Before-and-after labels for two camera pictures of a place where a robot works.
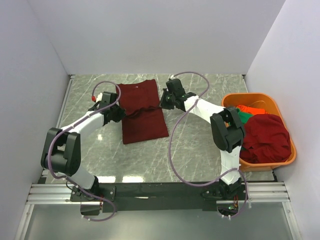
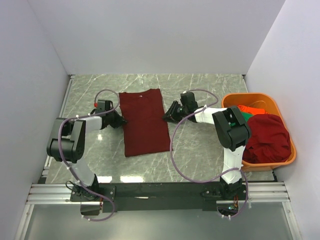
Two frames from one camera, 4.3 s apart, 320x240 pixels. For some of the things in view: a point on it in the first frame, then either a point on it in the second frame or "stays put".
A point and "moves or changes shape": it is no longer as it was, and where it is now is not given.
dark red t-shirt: [144, 119] moves or changes shape
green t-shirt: [244, 116] stays put
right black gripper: [163, 104] → [170, 115]
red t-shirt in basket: [266, 140] stays put
